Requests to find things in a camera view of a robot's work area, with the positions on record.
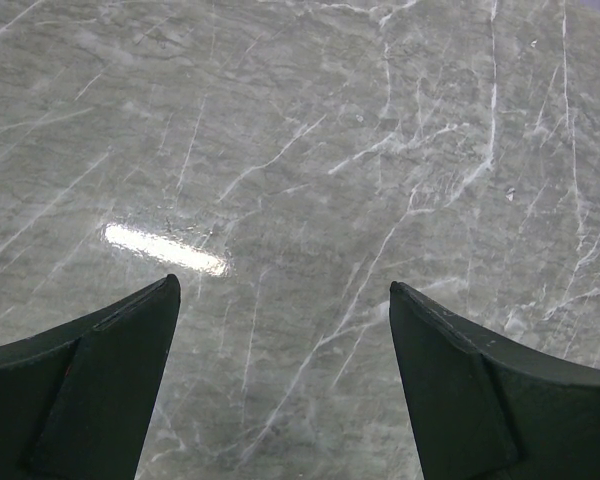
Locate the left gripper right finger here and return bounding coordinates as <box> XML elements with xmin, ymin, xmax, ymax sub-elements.
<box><xmin>389</xmin><ymin>282</ymin><xmax>600</xmax><ymax>479</ymax></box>

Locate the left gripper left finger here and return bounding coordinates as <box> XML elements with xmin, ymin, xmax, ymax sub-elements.
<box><xmin>0</xmin><ymin>274</ymin><xmax>181</xmax><ymax>479</ymax></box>

